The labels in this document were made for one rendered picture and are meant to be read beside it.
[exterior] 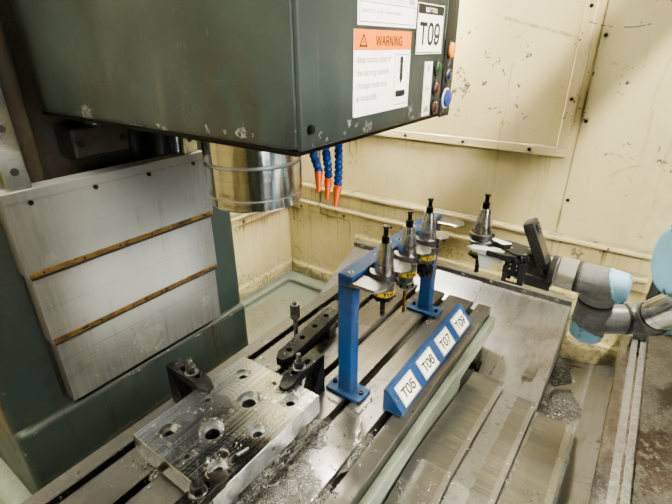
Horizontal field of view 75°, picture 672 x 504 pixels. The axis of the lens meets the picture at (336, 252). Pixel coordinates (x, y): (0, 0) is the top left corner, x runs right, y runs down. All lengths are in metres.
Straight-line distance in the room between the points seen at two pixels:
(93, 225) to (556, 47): 1.33
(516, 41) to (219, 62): 1.13
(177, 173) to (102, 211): 0.21
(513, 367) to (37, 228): 1.35
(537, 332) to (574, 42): 0.89
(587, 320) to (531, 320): 0.49
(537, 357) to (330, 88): 1.22
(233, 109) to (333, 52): 0.14
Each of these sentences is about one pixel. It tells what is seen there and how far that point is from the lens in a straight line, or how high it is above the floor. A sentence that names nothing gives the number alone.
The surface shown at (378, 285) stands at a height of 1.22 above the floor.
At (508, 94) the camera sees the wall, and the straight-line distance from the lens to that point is 1.57.
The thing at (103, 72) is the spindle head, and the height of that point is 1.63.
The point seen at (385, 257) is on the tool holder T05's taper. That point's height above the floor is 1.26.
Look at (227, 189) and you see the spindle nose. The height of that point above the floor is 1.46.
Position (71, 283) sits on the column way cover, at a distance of 1.12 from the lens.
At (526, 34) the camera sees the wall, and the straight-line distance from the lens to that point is 1.56.
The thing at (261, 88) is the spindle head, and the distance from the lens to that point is 0.54.
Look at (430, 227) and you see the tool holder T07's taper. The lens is 1.10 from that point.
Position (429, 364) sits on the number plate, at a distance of 1.17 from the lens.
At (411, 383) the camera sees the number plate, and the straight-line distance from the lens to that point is 1.10.
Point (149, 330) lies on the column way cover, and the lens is 1.29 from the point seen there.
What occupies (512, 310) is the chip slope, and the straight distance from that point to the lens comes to 1.68.
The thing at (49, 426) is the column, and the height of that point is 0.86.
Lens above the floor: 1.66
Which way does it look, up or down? 25 degrees down
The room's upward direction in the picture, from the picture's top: straight up
